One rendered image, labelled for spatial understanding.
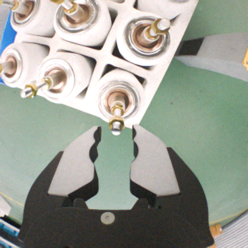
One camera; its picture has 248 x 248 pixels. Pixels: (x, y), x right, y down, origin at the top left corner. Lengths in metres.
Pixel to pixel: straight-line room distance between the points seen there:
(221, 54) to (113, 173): 0.68
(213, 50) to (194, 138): 0.47
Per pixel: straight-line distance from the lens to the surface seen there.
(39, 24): 0.28
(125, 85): 0.21
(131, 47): 0.21
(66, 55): 0.23
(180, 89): 0.52
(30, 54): 0.29
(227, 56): 0.27
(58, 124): 0.59
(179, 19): 0.32
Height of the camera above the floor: 0.46
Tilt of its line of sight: 61 degrees down
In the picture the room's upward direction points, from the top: 179 degrees clockwise
